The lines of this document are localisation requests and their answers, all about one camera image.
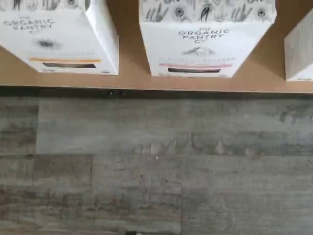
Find wooden shelf board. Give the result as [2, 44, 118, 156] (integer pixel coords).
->
[0, 9, 313, 94]

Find white box orange strip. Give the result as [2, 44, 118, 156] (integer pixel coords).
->
[0, 0, 120, 76]

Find white box pink strip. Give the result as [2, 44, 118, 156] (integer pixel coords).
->
[138, 0, 278, 79]

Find white box green strip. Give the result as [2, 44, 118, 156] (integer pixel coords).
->
[284, 9, 313, 83]

